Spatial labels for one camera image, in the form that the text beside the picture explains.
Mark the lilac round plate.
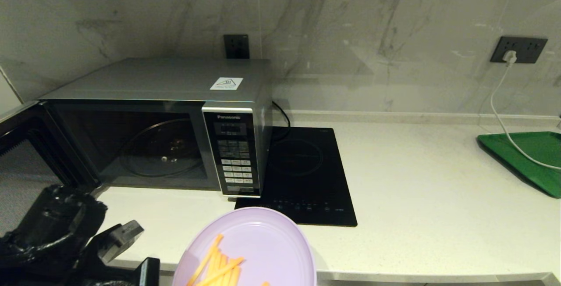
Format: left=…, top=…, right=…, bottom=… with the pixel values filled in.
left=171, top=207, right=317, bottom=286

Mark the black microwave control panel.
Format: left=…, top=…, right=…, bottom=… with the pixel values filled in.
left=202, top=107, right=260, bottom=198

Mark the silver Panasonic microwave oven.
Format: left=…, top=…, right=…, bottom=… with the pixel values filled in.
left=37, top=57, right=274, bottom=199

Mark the black induction cooktop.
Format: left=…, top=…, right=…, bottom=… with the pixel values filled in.
left=231, top=127, right=358, bottom=228

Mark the white warning sticker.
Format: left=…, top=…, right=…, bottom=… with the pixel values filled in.
left=209, top=77, right=243, bottom=90

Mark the green plastic tray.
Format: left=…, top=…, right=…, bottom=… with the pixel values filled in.
left=477, top=131, right=561, bottom=199

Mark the black cable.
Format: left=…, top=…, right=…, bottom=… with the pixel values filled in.
left=272, top=100, right=291, bottom=129

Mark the small black wall socket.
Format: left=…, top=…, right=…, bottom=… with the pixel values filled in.
left=223, top=34, right=250, bottom=59

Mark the white power cable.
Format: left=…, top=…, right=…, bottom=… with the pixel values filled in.
left=490, top=60, right=561, bottom=171

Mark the wide black wall socket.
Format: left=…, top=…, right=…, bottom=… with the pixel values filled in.
left=490, top=36, right=549, bottom=64

